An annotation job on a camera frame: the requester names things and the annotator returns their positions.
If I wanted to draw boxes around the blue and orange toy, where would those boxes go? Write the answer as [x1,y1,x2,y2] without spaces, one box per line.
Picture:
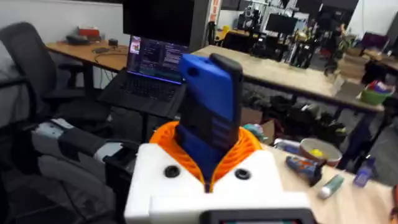
[285,155,325,187]

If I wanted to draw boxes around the blue electric screwdriver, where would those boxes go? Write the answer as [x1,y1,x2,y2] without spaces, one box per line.
[175,52,245,191]

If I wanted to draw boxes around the brown cardboard box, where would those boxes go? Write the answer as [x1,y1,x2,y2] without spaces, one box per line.
[240,107,276,144]

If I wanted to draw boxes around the green tub of toys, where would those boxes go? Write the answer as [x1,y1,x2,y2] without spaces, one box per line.
[359,80,396,106]

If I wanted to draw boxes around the teal soft toy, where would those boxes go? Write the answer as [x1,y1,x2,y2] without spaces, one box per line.
[242,123,269,142]

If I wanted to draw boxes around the small black monitor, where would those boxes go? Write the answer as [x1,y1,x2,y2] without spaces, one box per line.
[264,12,299,35]

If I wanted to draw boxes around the wooden desk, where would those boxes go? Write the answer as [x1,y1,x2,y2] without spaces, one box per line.
[45,39,130,94]

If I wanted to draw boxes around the black desk device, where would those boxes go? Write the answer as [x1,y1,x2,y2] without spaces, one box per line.
[65,34,91,46]

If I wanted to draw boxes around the small purple bottle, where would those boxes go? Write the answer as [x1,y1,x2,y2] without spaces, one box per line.
[352,156,376,189]

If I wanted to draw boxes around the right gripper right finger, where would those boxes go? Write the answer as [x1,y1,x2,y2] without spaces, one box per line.
[208,126,286,195]

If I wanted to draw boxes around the open black laptop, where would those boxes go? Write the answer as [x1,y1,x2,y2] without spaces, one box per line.
[98,35,191,119]

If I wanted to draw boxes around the large black monitor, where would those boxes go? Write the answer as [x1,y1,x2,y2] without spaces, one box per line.
[122,0,196,48]

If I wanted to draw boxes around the red box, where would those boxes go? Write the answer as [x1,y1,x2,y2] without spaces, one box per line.
[77,27,101,40]

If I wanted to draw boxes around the bowl with yellow toy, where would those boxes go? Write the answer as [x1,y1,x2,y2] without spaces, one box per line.
[298,138,343,167]

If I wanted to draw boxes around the black office chair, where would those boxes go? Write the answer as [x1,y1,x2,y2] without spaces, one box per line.
[0,21,110,128]

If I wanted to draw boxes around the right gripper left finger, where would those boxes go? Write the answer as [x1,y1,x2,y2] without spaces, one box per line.
[124,121,206,224]

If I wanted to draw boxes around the green and white tube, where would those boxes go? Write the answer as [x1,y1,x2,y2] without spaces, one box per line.
[317,174,346,200]

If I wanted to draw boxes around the long pale work table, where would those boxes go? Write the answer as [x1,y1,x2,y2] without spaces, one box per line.
[192,45,387,114]

